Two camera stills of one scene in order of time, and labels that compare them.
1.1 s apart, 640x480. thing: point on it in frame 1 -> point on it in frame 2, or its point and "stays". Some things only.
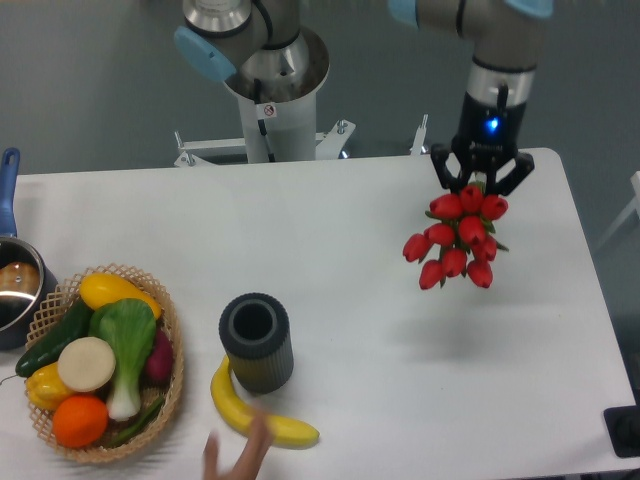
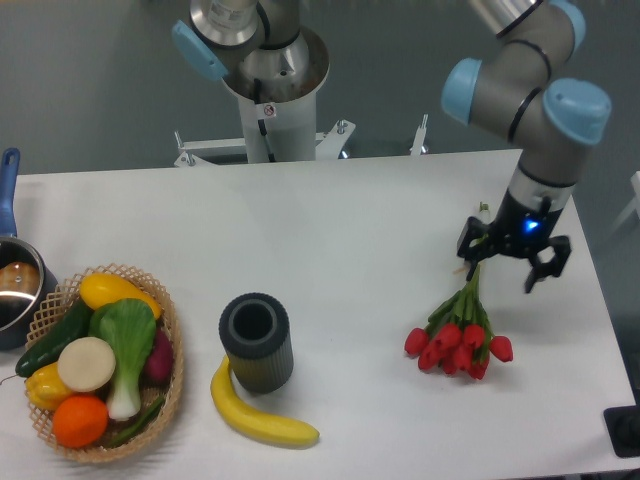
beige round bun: x=86 y=364 stays
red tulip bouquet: x=461 y=243 -> x=460 y=337
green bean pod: x=135 y=430 stays
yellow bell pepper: x=45 y=388 stays
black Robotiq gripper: x=488 y=134 -> x=521 y=228
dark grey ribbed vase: x=256 y=331 stays
